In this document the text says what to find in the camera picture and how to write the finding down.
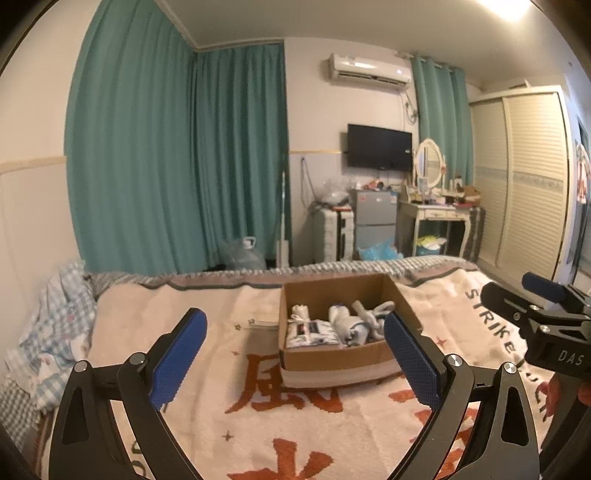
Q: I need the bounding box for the white dressing table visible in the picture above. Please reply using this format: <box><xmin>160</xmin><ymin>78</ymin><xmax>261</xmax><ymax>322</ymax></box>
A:
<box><xmin>398</xmin><ymin>198</ymin><xmax>474</xmax><ymax>258</ymax></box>

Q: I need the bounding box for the black wall television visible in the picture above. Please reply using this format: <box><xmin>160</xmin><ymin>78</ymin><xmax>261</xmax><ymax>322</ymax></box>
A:
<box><xmin>346</xmin><ymin>123</ymin><xmax>413</xmax><ymax>171</ymax></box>

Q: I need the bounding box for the white suitcase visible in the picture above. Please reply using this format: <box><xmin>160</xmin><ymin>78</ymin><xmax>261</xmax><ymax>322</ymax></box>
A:
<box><xmin>311</xmin><ymin>207</ymin><xmax>356</xmax><ymax>263</ymax></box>

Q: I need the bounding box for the teal curtain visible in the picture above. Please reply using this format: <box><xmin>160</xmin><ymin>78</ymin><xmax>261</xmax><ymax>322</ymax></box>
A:
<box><xmin>191</xmin><ymin>42</ymin><xmax>291</xmax><ymax>269</ymax></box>
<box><xmin>66</xmin><ymin>0</ymin><xmax>204</xmax><ymax>274</ymax></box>
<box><xmin>410</xmin><ymin>54</ymin><xmax>474</xmax><ymax>190</ymax></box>

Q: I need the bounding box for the hanging wall cable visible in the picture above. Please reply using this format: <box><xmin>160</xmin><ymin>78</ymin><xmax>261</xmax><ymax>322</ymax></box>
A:
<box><xmin>299</xmin><ymin>157</ymin><xmax>315</xmax><ymax>205</ymax></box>

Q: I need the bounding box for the white string bundle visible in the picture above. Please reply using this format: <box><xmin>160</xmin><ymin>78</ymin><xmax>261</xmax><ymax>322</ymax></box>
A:
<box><xmin>289</xmin><ymin>303</ymin><xmax>315</xmax><ymax>325</ymax></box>

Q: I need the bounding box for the brown cardboard box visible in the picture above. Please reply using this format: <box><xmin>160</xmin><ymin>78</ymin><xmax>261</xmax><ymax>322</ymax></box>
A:
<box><xmin>278</xmin><ymin>272</ymin><xmax>423</xmax><ymax>389</ymax></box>

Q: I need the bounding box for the blue plastic bag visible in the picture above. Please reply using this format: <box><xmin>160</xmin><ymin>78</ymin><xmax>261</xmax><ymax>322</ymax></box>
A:
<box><xmin>358</xmin><ymin>239</ymin><xmax>403</xmax><ymax>262</ymax></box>

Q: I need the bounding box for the small waste bin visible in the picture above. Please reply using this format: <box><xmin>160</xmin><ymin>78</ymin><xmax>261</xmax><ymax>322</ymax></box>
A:
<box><xmin>414</xmin><ymin>235</ymin><xmax>448</xmax><ymax>257</ymax></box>

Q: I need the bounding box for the white mop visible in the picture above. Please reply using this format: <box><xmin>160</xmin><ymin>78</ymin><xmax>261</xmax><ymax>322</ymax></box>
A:
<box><xmin>276</xmin><ymin>172</ymin><xmax>293</xmax><ymax>269</ymax></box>

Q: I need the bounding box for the grey mini fridge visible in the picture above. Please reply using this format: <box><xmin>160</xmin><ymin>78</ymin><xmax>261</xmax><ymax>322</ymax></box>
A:
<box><xmin>349</xmin><ymin>188</ymin><xmax>399</xmax><ymax>252</ymax></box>

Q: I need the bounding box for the printed cream blanket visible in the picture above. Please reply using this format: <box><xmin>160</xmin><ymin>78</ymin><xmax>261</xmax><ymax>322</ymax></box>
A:
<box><xmin>41</xmin><ymin>268</ymin><xmax>555</xmax><ymax>480</ymax></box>

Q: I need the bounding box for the clear plastic bag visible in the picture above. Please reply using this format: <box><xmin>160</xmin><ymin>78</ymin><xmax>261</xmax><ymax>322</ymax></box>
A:
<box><xmin>320</xmin><ymin>178</ymin><xmax>352</xmax><ymax>208</ymax></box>

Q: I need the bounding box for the wall poster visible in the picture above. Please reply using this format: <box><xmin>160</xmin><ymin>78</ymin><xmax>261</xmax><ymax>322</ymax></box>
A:
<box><xmin>575</xmin><ymin>138</ymin><xmax>591</xmax><ymax>205</ymax></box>

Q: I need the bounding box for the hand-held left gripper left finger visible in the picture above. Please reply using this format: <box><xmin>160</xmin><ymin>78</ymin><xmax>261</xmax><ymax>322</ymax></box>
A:
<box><xmin>48</xmin><ymin>308</ymin><xmax>208</xmax><ymax>480</ymax></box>

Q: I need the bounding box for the ceiling light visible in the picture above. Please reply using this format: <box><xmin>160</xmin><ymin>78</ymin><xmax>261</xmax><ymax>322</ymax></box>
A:
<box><xmin>480</xmin><ymin>0</ymin><xmax>537</xmax><ymax>20</ymax></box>

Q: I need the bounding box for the blue checked quilt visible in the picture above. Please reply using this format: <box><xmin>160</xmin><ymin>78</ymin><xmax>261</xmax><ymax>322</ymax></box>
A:
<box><xmin>0</xmin><ymin>261</ymin><xmax>99</xmax><ymax>416</ymax></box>

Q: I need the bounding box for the white packet with blue label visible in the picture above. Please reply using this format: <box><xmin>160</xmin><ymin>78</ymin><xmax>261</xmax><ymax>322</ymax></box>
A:
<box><xmin>285</xmin><ymin>318</ymin><xmax>343</xmax><ymax>350</ymax></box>

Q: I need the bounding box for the white air conditioner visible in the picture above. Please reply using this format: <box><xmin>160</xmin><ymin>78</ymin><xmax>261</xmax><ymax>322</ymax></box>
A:
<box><xmin>328</xmin><ymin>52</ymin><xmax>413</xmax><ymax>92</ymax></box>

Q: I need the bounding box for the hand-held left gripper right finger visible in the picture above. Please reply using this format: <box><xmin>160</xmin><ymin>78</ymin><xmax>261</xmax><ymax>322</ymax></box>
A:
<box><xmin>383</xmin><ymin>311</ymin><xmax>540</xmax><ymax>480</ymax></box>

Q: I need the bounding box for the air conditioner cable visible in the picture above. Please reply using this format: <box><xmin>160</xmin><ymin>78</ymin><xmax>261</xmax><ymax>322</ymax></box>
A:
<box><xmin>401</xmin><ymin>90</ymin><xmax>420</xmax><ymax>126</ymax></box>

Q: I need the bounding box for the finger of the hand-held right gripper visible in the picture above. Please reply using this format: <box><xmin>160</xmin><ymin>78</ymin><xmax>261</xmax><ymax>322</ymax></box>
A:
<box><xmin>522</xmin><ymin>271</ymin><xmax>591</xmax><ymax>315</ymax></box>
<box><xmin>480</xmin><ymin>281</ymin><xmax>544</xmax><ymax>336</ymax></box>

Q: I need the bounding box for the cream slatted wardrobe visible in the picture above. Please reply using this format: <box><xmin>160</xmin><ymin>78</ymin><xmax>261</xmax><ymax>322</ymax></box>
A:
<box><xmin>468</xmin><ymin>85</ymin><xmax>572</xmax><ymax>283</ymax></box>

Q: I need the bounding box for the white cloth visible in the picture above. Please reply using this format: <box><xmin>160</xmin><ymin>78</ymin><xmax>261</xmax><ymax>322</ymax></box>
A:
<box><xmin>352</xmin><ymin>299</ymin><xmax>396</xmax><ymax>325</ymax></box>

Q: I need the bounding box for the grey bed cover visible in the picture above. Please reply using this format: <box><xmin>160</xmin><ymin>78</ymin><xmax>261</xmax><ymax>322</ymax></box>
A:
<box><xmin>88</xmin><ymin>255</ymin><xmax>481</xmax><ymax>291</ymax></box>

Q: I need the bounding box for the clear water jug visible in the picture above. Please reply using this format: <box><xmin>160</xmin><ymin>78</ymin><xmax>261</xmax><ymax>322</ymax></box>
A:
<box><xmin>220</xmin><ymin>236</ymin><xmax>267</xmax><ymax>271</ymax></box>

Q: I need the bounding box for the white oval mirror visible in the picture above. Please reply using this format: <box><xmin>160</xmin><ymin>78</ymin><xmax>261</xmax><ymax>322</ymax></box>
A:
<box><xmin>414</xmin><ymin>138</ymin><xmax>447</xmax><ymax>191</ymax></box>

